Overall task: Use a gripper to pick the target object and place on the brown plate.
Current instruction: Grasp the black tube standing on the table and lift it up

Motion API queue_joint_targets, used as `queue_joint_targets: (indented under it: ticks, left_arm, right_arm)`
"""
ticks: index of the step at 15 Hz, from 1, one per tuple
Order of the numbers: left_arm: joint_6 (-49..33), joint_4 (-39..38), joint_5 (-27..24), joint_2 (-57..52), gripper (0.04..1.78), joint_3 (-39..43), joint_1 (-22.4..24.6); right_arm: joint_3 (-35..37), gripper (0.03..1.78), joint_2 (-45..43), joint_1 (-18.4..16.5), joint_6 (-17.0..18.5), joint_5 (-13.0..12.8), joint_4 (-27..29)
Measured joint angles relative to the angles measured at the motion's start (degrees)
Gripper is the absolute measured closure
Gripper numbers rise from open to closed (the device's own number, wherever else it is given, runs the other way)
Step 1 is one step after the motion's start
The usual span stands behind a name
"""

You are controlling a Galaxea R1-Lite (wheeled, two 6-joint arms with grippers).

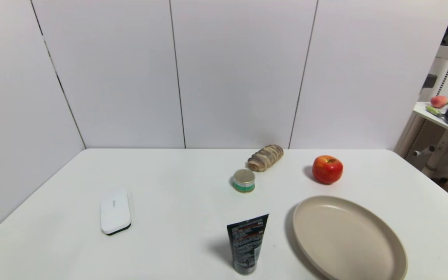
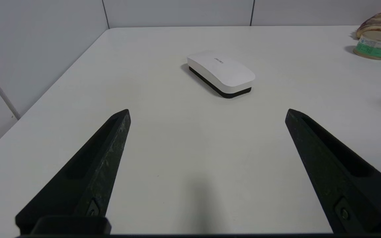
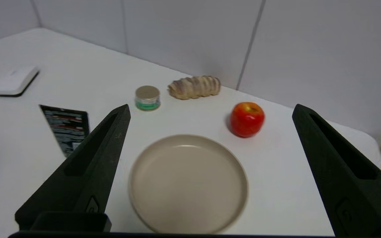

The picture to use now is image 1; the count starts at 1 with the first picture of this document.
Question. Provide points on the black cosmetic tube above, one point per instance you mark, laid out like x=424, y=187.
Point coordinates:
x=246, y=243

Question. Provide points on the beige brown plate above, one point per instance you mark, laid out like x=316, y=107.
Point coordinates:
x=344, y=241

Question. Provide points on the green tin can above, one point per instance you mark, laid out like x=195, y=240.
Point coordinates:
x=244, y=179

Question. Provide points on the brown striped bread roll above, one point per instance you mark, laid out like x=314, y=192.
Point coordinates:
x=265, y=158

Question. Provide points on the red apple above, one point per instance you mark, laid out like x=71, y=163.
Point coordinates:
x=327, y=169

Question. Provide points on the white whiteboard eraser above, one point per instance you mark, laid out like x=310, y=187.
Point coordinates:
x=115, y=210

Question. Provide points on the pink peach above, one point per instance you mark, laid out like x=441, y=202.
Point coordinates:
x=438, y=101

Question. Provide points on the white side table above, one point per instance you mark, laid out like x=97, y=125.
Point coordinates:
x=445, y=146

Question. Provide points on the white pegboard cabinet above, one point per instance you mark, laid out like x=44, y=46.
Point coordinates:
x=447, y=77

